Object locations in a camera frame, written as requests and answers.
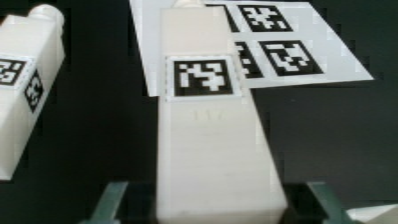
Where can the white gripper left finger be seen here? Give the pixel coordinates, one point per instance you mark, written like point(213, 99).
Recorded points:
point(106, 207)

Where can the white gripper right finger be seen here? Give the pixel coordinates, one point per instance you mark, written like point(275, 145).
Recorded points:
point(335, 215)

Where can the white leg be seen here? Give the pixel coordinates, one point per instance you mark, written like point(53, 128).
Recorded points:
point(216, 181)
point(30, 60)

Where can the white desk top tray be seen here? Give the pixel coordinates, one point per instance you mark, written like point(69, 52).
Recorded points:
point(374, 215)

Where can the printed fiducial marker sheet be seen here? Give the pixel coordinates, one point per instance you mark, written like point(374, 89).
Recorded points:
point(273, 31)

